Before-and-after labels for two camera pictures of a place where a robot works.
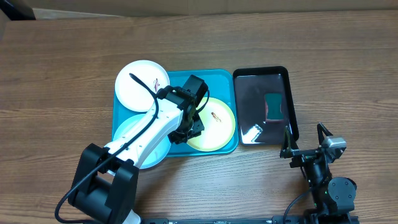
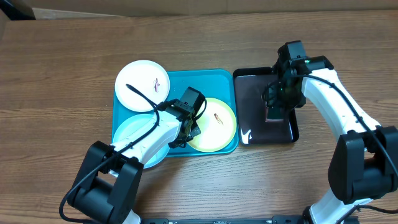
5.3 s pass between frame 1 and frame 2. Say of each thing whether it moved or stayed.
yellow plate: stayed
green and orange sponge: stayed
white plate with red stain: stayed
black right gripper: moved
